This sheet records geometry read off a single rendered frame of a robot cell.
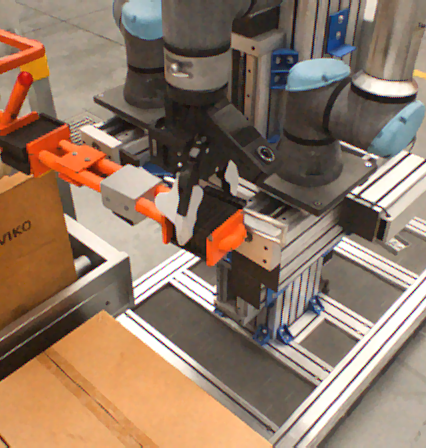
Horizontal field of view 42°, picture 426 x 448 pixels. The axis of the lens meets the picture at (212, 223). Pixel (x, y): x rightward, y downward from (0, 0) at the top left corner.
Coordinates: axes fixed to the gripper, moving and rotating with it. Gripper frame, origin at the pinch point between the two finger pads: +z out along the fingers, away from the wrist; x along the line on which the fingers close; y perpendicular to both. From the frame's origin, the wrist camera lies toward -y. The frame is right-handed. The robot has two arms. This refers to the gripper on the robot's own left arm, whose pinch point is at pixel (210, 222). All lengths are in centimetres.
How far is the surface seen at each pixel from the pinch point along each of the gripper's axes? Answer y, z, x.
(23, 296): 65, 61, -5
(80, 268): 69, 69, -27
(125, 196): 12.1, -1.2, 3.8
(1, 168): 40.9, 5.3, 4.7
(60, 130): 31.2, -2.6, -1.5
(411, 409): -26, 122, -81
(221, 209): -1.2, -2.3, -0.8
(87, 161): 22.6, -1.4, 1.0
